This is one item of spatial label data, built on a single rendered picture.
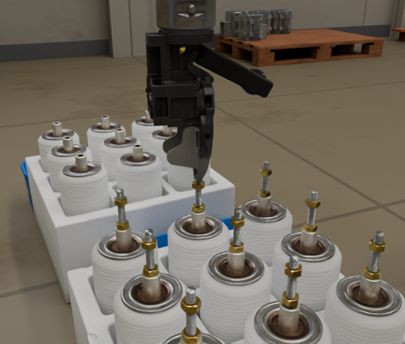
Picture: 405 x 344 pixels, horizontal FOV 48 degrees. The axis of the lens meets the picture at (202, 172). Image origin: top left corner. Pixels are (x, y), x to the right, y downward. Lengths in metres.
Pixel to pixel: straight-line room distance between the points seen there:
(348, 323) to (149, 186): 0.52
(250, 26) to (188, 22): 2.98
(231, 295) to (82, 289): 0.24
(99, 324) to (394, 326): 0.37
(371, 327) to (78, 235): 0.56
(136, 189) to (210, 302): 0.40
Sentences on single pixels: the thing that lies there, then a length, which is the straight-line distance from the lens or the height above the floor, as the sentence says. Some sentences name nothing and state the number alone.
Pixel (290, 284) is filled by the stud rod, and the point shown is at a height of 0.31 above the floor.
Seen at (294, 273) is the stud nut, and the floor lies 0.33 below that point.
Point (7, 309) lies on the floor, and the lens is 1.02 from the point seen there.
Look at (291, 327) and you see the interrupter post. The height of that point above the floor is 0.26.
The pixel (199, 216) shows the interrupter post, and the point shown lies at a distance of 0.69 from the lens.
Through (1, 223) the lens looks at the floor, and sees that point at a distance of 1.33.
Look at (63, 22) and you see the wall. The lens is 3.78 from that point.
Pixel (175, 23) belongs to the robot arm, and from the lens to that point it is 0.58.
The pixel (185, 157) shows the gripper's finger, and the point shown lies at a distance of 0.63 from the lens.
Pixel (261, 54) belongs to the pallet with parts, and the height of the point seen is 0.08.
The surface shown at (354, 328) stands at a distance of 0.58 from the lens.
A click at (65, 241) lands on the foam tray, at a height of 0.14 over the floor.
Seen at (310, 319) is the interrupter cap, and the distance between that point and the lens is 0.55.
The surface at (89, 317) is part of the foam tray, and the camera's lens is 0.67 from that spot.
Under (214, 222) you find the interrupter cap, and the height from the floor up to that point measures 0.25.
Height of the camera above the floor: 0.61
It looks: 24 degrees down
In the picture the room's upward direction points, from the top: straight up
